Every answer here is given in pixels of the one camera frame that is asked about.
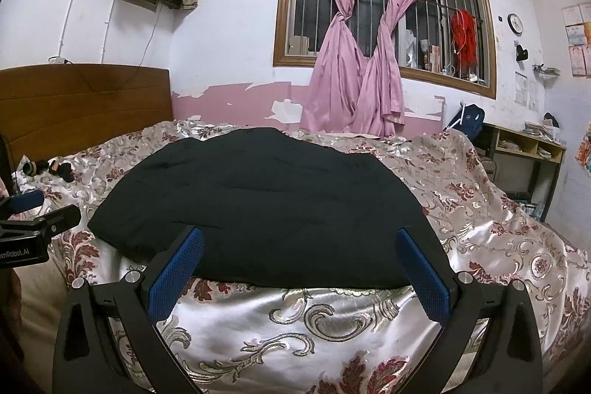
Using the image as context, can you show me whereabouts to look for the wooden barred window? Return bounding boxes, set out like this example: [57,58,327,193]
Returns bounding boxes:
[272,0,498,100]

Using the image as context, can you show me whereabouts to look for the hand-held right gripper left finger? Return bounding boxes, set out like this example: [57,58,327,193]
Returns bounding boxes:
[52,226,205,394]

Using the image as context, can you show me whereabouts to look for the pink curtain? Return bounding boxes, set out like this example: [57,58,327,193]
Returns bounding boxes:
[353,0,469,137]
[299,0,376,134]

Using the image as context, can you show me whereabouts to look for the white wall paper sheet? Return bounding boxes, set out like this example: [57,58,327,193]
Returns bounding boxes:
[514,71,540,109]

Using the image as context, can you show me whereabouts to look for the wall calendar sheets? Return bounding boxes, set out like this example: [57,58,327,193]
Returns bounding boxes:
[561,3,591,77]

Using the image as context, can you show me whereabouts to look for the wooden headboard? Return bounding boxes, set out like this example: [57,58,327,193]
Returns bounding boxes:
[0,64,175,159]

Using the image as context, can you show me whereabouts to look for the stack of books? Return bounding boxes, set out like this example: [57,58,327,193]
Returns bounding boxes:
[523,121,557,141]

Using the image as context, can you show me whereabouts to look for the black padded garment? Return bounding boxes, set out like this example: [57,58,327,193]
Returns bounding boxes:
[87,127,455,289]

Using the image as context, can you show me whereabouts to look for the cardboard box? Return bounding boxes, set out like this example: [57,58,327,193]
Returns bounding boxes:
[287,35,311,56]

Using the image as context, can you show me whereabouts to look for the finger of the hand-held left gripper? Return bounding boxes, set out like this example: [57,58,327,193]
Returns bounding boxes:
[0,190,46,217]
[0,204,82,239]

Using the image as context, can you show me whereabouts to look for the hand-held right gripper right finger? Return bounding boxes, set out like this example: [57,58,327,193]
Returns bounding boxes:
[395,228,544,394]

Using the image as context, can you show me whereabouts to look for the wooden desk shelf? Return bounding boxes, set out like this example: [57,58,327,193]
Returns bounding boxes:
[480,121,568,222]

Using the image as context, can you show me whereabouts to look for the floral bag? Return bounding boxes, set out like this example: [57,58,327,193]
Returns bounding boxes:
[575,134,591,181]

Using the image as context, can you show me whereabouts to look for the black cable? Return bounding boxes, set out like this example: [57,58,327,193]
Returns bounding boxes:
[69,4,163,94]

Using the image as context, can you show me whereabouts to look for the red hanging cloth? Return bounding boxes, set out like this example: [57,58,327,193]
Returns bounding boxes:
[450,8,478,65]

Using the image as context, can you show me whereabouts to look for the white pouch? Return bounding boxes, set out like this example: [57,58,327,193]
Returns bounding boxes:
[405,29,419,67]

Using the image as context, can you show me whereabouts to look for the floral satin bedspread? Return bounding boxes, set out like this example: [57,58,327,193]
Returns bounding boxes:
[0,119,591,394]

